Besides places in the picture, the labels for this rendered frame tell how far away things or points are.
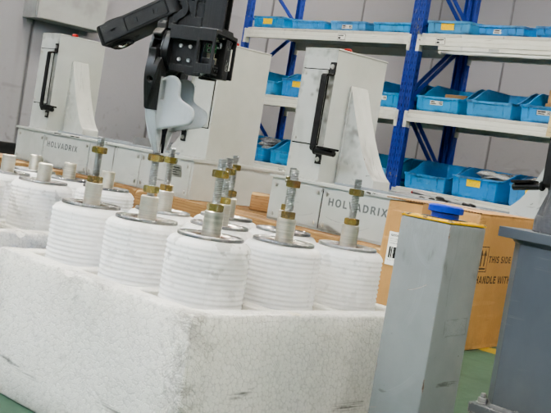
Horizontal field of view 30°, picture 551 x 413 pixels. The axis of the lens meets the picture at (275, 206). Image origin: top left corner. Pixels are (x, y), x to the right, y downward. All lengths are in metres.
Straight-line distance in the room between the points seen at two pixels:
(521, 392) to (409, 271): 0.53
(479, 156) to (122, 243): 10.26
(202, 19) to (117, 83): 7.44
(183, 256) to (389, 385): 0.28
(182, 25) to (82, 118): 4.53
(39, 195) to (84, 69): 4.28
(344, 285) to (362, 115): 2.92
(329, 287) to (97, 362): 0.30
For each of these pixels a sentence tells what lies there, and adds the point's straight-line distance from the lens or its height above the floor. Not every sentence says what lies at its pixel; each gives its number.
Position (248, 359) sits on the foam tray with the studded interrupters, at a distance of 1.13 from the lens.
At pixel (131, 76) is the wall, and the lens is 8.73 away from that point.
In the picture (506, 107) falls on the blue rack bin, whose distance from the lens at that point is 6.75.
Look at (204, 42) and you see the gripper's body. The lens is 1.21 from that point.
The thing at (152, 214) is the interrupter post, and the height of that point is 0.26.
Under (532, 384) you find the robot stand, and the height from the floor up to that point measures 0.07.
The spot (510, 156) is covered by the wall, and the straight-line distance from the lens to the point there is 11.16.
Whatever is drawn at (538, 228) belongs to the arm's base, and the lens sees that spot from 1.65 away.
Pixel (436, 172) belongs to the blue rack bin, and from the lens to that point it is 7.47.
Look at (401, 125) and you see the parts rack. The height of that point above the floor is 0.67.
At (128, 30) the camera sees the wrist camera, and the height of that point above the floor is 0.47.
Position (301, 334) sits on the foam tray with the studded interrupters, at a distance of 1.18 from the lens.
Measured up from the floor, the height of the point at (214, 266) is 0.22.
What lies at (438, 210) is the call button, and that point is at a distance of 1.16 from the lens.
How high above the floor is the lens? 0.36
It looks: 3 degrees down
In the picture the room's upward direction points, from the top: 9 degrees clockwise
